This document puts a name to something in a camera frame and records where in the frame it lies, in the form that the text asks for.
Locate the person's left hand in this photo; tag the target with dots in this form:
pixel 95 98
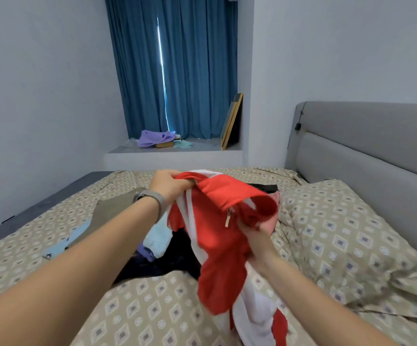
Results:
pixel 166 186

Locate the person's right hand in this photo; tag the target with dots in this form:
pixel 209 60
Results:
pixel 257 243

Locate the pink shirt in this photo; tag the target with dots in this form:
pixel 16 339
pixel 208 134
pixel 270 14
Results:
pixel 270 221

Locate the red and white jacket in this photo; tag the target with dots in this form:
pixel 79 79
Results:
pixel 226 241

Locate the black garment yellow print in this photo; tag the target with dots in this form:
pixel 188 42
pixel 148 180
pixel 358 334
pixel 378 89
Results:
pixel 264 188

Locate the olive green trousers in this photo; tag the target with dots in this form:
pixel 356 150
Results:
pixel 111 209

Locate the purple-blue garment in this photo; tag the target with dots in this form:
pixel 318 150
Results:
pixel 145 252

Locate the navy velvet garment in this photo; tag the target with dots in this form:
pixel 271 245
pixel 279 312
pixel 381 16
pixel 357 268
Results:
pixel 169 263

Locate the light blue fleece pajama pants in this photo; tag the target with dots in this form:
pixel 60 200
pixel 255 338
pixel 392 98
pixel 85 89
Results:
pixel 68 240

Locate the bed with patterned beige sheet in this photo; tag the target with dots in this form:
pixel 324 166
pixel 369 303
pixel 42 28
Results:
pixel 136 306

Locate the person's right forearm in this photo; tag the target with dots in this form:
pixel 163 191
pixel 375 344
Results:
pixel 316 306

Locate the person's left forearm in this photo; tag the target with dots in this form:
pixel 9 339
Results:
pixel 71 277

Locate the grey band wristwatch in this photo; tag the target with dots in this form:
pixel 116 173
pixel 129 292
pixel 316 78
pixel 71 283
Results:
pixel 151 198

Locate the small wooden box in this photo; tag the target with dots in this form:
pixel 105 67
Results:
pixel 164 144

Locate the teal small item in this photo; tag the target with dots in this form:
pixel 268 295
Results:
pixel 183 144

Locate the purple cloth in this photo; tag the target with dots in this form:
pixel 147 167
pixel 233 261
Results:
pixel 154 137

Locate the patterned beige pillow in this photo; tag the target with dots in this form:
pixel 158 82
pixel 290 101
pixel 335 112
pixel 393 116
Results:
pixel 345 241

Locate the leaning wooden picture frames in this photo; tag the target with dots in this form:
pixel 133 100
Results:
pixel 230 122

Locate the blue curtain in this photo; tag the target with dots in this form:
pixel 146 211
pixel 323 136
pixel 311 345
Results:
pixel 187 61

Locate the grey upholstered headboard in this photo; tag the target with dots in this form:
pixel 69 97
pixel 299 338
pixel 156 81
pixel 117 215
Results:
pixel 381 155

